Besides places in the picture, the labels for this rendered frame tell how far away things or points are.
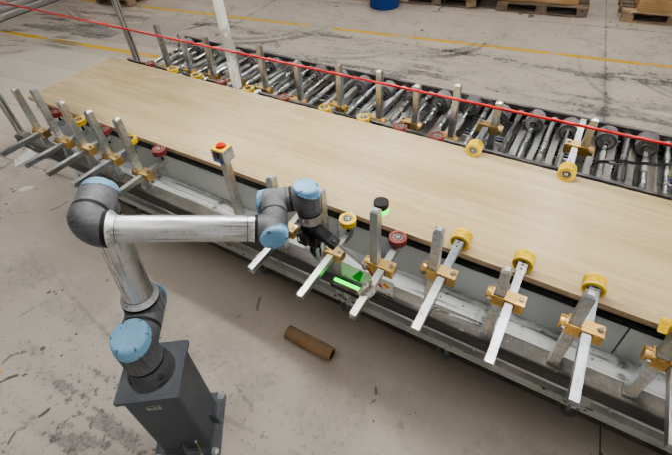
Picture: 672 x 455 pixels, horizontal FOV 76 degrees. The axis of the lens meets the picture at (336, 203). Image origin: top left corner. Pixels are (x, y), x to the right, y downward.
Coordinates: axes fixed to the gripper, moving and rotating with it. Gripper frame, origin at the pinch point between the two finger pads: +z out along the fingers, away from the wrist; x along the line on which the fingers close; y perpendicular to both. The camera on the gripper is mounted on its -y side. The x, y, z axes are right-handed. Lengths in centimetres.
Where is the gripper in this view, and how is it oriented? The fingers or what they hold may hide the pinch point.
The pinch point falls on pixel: (320, 257)
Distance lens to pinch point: 172.7
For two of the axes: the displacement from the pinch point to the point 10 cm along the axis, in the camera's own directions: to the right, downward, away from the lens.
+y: -8.7, -2.9, 4.0
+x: -4.9, 6.0, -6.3
